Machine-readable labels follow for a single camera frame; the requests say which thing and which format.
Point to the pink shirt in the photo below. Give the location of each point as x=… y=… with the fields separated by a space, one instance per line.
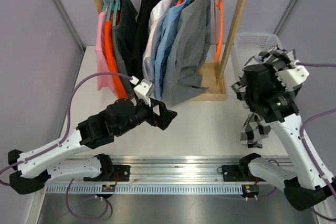
x=100 y=49

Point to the white slotted cable duct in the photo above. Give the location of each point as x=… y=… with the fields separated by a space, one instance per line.
x=147 y=189

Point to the dark grey t-shirt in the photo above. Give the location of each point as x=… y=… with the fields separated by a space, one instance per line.
x=123 y=35

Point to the light blue shirt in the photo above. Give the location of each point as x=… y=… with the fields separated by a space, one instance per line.
x=167 y=37

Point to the white plastic basket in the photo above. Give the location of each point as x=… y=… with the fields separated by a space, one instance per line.
x=247 y=45

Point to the black white plaid shirt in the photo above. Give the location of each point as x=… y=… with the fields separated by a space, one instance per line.
x=255 y=129

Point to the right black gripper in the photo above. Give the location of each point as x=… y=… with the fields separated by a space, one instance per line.
x=281 y=87

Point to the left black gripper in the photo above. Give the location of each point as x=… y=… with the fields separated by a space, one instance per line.
x=166 y=115

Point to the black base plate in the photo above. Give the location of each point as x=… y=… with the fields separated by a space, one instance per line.
x=237 y=173
x=121 y=173

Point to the orange hanger of plaid shirt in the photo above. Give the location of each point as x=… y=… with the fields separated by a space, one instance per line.
x=219 y=22

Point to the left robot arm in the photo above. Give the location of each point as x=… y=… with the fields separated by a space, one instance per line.
x=49 y=163

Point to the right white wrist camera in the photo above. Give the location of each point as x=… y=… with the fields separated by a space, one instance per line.
x=294 y=76

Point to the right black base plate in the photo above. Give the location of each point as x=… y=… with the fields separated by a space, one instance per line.
x=237 y=173

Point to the grey shirt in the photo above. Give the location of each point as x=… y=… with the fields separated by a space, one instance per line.
x=182 y=80

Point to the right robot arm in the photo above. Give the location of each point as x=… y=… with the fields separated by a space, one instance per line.
x=311 y=182

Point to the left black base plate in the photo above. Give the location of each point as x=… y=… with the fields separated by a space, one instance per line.
x=121 y=173

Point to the orange shirt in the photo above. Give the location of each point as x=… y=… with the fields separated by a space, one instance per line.
x=112 y=64

